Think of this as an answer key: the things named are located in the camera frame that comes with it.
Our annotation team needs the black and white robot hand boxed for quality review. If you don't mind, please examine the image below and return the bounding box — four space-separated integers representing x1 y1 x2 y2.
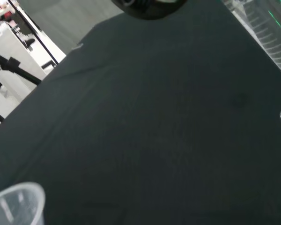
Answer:
111 0 188 21

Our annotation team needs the black bench cloth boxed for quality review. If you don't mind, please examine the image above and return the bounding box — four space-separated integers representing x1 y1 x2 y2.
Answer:
0 0 281 225

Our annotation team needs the pale cabinet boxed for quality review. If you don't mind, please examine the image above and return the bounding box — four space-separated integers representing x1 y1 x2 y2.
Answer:
0 21 47 104

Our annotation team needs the clear plastic funnel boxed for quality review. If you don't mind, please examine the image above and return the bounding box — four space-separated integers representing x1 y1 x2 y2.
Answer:
0 181 46 225

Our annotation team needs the black metal frame pole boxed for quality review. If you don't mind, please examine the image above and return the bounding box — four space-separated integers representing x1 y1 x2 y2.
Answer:
8 0 59 70

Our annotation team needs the black camera tripod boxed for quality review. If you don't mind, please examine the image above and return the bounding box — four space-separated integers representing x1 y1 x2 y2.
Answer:
0 50 43 122

